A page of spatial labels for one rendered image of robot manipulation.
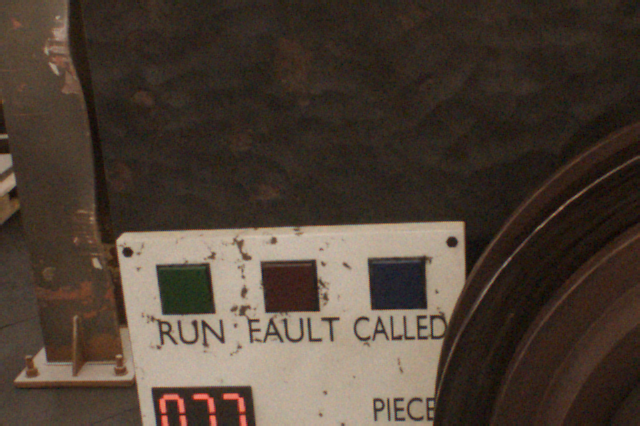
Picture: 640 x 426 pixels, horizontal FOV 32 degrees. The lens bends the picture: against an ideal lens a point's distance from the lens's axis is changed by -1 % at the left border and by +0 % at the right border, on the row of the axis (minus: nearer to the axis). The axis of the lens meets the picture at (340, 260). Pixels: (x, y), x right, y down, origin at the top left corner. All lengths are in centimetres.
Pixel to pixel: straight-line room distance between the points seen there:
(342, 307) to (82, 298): 283
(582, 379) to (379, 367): 23
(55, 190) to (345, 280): 275
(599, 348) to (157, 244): 35
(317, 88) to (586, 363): 29
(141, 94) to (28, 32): 262
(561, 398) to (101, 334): 305
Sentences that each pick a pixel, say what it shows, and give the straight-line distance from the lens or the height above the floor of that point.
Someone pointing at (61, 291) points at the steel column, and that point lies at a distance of 365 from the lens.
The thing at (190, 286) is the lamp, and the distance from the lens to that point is 84.
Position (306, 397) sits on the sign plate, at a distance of 87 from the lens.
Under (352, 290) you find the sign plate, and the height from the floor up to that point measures 119.
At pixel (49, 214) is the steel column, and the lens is 357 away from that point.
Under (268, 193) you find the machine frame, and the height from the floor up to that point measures 127.
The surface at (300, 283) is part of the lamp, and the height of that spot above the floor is 120.
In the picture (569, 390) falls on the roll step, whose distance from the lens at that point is 67.
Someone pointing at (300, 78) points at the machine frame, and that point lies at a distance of 80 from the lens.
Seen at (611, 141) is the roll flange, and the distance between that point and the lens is 72.
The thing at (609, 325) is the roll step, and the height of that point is 123.
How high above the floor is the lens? 149
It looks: 20 degrees down
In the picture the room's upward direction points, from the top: 4 degrees counter-clockwise
